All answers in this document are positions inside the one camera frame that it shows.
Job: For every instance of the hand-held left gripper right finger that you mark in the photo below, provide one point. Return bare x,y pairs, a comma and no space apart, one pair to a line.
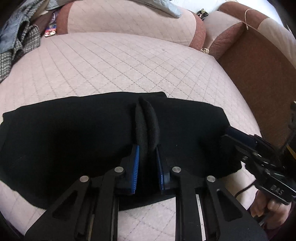
159,166

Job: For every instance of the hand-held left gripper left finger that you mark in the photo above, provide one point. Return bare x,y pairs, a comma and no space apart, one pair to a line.
136,166

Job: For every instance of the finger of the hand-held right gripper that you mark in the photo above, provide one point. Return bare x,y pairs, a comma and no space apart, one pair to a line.
233,144
240,136

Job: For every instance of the black pants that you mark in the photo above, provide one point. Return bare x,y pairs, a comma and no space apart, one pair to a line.
69,139

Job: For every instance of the person's right hand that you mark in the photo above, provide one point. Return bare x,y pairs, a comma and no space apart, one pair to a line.
261,206

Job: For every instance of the pink quilted sofa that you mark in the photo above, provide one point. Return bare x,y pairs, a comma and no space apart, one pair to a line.
115,64

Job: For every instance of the small dark trinket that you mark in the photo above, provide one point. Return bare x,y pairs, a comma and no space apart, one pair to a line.
202,14

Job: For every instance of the colourful packet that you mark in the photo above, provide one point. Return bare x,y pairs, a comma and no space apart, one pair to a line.
50,31

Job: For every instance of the houndstooth garment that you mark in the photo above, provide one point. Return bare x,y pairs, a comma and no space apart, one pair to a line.
20,46

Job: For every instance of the brown garment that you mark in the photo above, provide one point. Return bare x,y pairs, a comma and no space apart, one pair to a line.
42,23

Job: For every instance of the blue denim garment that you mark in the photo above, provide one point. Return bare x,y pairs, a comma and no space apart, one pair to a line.
11,30

